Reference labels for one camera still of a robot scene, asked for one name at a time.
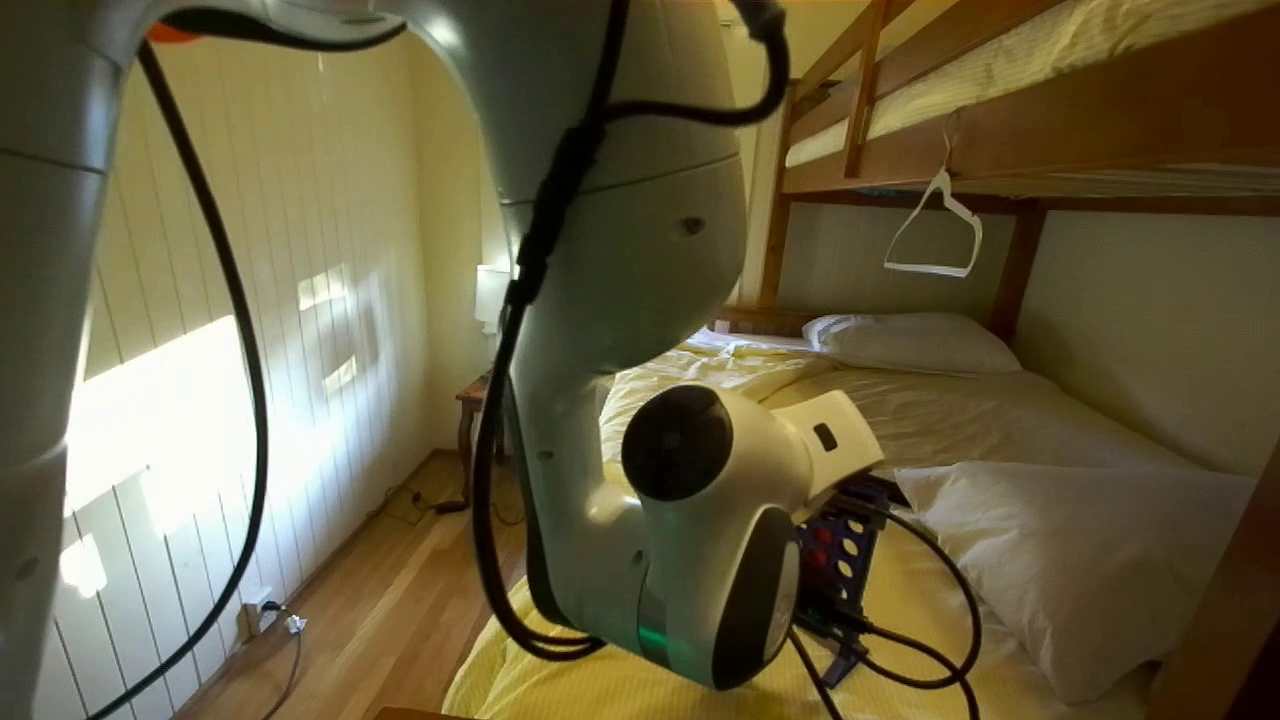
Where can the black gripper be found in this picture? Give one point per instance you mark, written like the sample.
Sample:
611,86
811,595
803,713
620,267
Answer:
871,502

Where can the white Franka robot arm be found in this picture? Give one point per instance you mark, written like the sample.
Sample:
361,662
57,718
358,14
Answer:
626,267

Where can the blue connect four grid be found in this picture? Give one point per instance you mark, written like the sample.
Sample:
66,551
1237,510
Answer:
841,561

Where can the white pillow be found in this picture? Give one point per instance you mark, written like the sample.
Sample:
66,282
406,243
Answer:
906,342
1095,575

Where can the white plastic clothes hanger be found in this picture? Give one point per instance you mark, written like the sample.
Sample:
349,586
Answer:
933,260

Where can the yellow bed cover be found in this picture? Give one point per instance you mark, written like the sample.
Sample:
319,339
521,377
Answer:
494,694

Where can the white shade table lamp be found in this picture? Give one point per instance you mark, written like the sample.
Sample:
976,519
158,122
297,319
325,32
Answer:
490,290

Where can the upper bunk mattress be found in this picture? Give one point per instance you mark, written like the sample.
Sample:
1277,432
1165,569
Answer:
1066,40

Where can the wooden bunk bed frame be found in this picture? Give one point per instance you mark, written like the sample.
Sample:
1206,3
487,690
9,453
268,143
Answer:
1135,122

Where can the white wall plug adapter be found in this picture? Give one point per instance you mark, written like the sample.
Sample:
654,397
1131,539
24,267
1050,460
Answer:
276,622

